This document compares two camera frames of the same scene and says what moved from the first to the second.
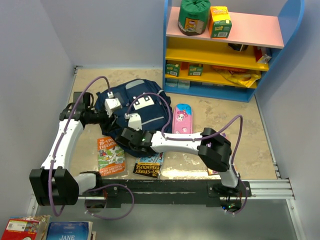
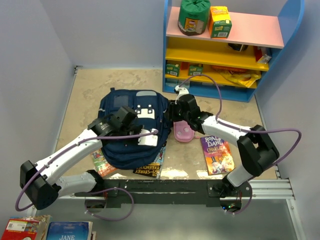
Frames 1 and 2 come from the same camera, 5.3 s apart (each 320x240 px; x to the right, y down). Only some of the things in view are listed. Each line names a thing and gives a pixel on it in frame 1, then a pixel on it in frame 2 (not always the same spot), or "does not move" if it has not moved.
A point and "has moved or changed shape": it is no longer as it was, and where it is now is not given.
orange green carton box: (219, 25) does not move
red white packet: (260, 58) does not move
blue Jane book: (70, 230) does not move
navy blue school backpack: (134, 97) has moved or changed shape
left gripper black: (107, 119) -> (138, 128)
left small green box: (173, 69) does not move
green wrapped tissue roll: (193, 16) does not move
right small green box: (195, 69) does not move
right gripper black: (140, 131) -> (172, 107)
